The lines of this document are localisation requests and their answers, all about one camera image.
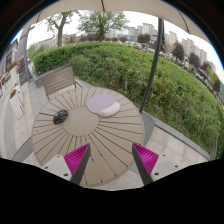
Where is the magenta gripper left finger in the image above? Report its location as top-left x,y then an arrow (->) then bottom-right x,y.
42,143 -> 92,186

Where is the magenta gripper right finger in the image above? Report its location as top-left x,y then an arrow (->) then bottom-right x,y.
131,142 -> 184,186

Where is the black computer mouse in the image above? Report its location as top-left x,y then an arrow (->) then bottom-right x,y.
53,109 -> 68,124

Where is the lilac mouse pad wrist rest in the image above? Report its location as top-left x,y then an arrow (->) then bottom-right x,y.
87,94 -> 120,117

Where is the round slatted wooden table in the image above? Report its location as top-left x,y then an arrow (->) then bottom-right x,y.
32,87 -> 144,186

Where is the green hedge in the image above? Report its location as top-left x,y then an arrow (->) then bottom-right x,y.
33,42 -> 224,152

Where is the slatted outdoor chair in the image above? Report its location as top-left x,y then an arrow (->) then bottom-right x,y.
42,64 -> 80,99

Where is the dark umbrella pole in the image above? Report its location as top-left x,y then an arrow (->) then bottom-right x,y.
139,18 -> 165,114

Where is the beige umbrella canopy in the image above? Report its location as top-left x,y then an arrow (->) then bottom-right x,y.
25,0 -> 210,42

